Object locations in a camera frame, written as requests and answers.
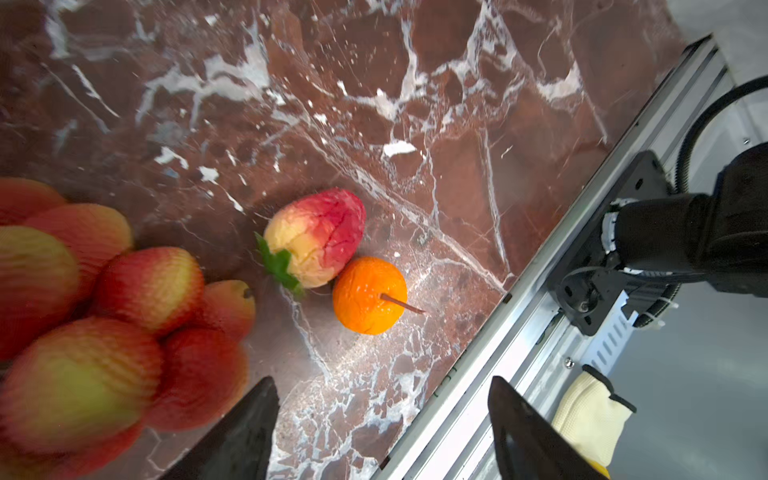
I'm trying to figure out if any fake orange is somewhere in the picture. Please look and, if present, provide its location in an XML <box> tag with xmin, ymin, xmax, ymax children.
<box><xmin>332</xmin><ymin>257</ymin><xmax>425</xmax><ymax>335</ymax></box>

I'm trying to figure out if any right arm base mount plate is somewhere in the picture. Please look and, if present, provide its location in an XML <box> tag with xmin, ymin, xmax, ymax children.
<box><xmin>546</xmin><ymin>150</ymin><xmax>673</xmax><ymax>337</ymax></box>

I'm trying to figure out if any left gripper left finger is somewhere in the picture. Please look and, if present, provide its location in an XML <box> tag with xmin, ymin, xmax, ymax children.
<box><xmin>162</xmin><ymin>376</ymin><xmax>279</xmax><ymax>480</ymax></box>

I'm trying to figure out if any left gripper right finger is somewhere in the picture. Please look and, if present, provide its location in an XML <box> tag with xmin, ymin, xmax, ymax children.
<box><xmin>488</xmin><ymin>376</ymin><xmax>604</xmax><ymax>480</ymax></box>

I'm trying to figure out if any red fake grape bunch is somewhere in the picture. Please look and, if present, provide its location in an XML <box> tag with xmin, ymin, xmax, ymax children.
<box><xmin>1</xmin><ymin>177</ymin><xmax>256</xmax><ymax>479</ymax></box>

